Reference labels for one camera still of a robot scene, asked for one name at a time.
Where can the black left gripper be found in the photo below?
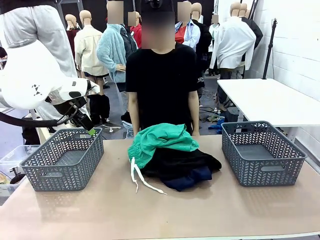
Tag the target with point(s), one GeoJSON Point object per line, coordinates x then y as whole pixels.
{"type": "Point", "coordinates": [71, 106]}

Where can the black garment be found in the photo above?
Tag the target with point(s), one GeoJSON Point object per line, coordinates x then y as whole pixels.
{"type": "Point", "coordinates": [180, 162]}

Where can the person's right forearm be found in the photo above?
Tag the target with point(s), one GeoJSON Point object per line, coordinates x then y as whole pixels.
{"type": "Point", "coordinates": [135, 122]}

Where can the person's left forearm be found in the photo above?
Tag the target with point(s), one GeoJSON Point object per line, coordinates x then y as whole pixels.
{"type": "Point", "coordinates": [195, 122]}

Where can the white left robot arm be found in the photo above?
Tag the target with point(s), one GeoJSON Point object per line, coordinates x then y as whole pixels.
{"type": "Point", "coordinates": [30, 75]}

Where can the cream step stool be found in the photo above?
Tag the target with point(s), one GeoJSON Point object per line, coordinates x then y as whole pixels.
{"type": "Point", "coordinates": [46, 135]}

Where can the crumpled blue jeans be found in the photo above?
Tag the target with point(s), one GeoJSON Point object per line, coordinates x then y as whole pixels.
{"type": "Point", "coordinates": [128, 131]}

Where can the black bag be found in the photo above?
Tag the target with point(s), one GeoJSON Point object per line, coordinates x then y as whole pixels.
{"type": "Point", "coordinates": [31, 136]}

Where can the grey woven plastic basket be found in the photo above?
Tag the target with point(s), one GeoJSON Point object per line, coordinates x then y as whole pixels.
{"type": "Point", "coordinates": [67, 177]}
{"type": "Point", "coordinates": [262, 175]}

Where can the mannequin in blue fleece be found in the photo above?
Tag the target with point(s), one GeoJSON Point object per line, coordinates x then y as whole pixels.
{"type": "Point", "coordinates": [110, 55]}

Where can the mannequin in cream jacket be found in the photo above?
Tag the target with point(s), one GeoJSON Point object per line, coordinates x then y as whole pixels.
{"type": "Point", "coordinates": [90, 50]}

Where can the clear plastic storage box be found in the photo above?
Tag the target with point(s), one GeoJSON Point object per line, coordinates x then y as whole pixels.
{"type": "Point", "coordinates": [15, 157]}

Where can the person in black t-shirt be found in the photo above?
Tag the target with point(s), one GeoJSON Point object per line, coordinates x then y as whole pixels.
{"type": "Point", "coordinates": [162, 87]}

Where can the mannequin in maroon dress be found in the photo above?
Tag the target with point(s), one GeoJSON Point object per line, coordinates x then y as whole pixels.
{"type": "Point", "coordinates": [71, 32]}

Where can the person in grey sweatpants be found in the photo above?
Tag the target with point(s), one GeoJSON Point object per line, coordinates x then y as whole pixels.
{"type": "Point", "coordinates": [50, 30]}

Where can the mannequin in red jacket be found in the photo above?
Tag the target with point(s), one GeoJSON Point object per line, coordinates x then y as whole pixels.
{"type": "Point", "coordinates": [136, 32]}

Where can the blue cloth on floor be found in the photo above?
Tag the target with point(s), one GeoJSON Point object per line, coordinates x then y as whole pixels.
{"type": "Point", "coordinates": [216, 127]}

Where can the mannequin in light blue shirt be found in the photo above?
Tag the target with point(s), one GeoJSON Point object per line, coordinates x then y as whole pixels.
{"type": "Point", "coordinates": [191, 35]}

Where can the mannequin in black jacket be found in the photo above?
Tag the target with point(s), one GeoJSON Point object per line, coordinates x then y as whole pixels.
{"type": "Point", "coordinates": [205, 40]}
{"type": "Point", "coordinates": [257, 32]}

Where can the dark grey floor box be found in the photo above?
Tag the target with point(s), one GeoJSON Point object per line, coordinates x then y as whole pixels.
{"type": "Point", "coordinates": [233, 114]}

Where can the small mannequin with green top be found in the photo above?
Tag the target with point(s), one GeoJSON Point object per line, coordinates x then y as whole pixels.
{"type": "Point", "coordinates": [214, 30]}

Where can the mannequin in white shirt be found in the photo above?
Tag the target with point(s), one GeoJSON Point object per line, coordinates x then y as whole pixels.
{"type": "Point", "coordinates": [235, 42]}

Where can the white folding table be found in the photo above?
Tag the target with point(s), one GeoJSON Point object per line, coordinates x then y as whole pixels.
{"type": "Point", "coordinates": [270, 100]}

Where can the black tripod stand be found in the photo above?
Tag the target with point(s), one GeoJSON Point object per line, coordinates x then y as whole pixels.
{"type": "Point", "coordinates": [270, 50]}

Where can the mannequin base plate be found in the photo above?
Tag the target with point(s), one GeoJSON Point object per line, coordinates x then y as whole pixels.
{"type": "Point", "coordinates": [113, 128]}

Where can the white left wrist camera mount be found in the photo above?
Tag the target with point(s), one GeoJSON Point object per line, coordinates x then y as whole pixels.
{"type": "Point", "coordinates": [93, 88]}

